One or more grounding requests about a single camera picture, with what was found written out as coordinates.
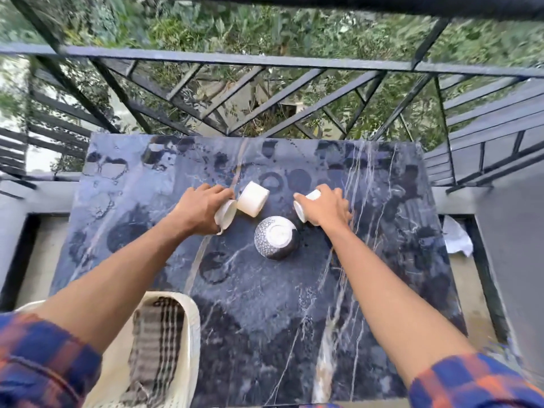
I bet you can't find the person's right hand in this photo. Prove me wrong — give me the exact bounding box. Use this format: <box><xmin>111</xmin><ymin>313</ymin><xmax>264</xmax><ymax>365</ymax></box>
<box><xmin>293</xmin><ymin>184</ymin><xmax>354</xmax><ymax>239</ymax></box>

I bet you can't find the person's left hand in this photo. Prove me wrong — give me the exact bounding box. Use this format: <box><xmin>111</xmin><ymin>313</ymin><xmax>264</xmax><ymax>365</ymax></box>
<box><xmin>169</xmin><ymin>184</ymin><xmax>235</xmax><ymax>236</ymax></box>

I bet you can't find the plain white cup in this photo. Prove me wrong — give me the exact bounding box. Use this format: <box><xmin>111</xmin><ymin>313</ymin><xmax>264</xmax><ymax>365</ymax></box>
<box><xmin>214</xmin><ymin>198</ymin><xmax>238</xmax><ymax>236</ymax></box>

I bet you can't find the white mug blue flower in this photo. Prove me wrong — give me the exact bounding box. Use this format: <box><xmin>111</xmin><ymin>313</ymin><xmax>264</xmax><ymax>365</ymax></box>
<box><xmin>293</xmin><ymin>189</ymin><xmax>322</xmax><ymax>226</ymax></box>

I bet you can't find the cream cup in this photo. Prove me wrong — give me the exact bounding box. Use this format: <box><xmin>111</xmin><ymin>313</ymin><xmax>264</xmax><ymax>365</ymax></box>
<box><xmin>236</xmin><ymin>180</ymin><xmax>271</xmax><ymax>219</ymax></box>

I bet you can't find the patterned bowl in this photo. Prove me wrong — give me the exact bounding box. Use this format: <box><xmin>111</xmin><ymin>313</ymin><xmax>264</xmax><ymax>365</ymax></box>
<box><xmin>254</xmin><ymin>215</ymin><xmax>300</xmax><ymax>261</ymax></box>

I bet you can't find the cream plastic basket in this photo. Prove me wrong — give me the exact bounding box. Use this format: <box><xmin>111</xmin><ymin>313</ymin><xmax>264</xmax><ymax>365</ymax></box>
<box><xmin>15</xmin><ymin>291</ymin><xmax>201</xmax><ymax>408</ymax></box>

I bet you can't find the brown checked cloth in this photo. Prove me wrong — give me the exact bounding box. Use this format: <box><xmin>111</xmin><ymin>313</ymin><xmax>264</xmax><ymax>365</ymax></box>
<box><xmin>121</xmin><ymin>296</ymin><xmax>186</xmax><ymax>408</ymax></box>

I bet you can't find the person's left forearm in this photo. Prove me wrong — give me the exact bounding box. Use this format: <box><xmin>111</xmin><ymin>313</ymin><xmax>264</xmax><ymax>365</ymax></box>
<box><xmin>32</xmin><ymin>224</ymin><xmax>188</xmax><ymax>353</ymax></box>

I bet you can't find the person's right forearm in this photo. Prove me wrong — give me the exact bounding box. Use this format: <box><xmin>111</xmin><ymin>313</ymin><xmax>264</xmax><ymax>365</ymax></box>
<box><xmin>327</xmin><ymin>227</ymin><xmax>477</xmax><ymax>387</ymax></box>

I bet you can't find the dark marble table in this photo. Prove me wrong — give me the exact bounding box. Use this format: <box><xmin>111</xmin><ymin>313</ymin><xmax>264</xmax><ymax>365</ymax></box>
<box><xmin>49</xmin><ymin>132</ymin><xmax>468</xmax><ymax>406</ymax></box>

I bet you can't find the crumpled white paper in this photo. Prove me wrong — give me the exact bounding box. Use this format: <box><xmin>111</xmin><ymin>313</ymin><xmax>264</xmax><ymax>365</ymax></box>
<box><xmin>441</xmin><ymin>214</ymin><xmax>474</xmax><ymax>258</ymax></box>

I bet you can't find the black metal railing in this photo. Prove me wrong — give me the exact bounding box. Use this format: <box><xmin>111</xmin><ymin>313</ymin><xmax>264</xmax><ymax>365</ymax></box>
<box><xmin>0</xmin><ymin>0</ymin><xmax>544</xmax><ymax>200</ymax></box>

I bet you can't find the green foliage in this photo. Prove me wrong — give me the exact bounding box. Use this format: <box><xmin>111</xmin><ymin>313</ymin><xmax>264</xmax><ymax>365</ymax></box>
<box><xmin>0</xmin><ymin>0</ymin><xmax>544</xmax><ymax>175</ymax></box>

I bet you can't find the blue orange plaid shirt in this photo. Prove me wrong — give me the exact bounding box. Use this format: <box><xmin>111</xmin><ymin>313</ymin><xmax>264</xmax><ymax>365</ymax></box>
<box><xmin>0</xmin><ymin>312</ymin><xmax>544</xmax><ymax>408</ymax></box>

